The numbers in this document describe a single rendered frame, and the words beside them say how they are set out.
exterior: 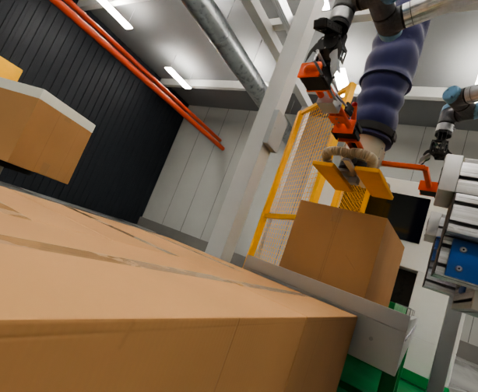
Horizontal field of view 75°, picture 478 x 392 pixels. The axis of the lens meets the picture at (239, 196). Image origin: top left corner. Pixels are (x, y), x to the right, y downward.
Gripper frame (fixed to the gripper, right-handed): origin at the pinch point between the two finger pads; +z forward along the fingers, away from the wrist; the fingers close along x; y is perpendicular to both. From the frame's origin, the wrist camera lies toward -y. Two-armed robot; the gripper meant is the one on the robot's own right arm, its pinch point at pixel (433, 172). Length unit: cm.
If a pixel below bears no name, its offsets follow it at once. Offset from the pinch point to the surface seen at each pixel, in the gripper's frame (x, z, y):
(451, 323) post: 22, 66, -20
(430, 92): -120, -469, -635
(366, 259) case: -11, 54, 32
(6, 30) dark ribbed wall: -1086, -259, -34
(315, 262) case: -31, 62, 32
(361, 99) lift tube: -32, -16, 38
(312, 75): -28, 11, 93
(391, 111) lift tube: -18.2, -11.9, 34.7
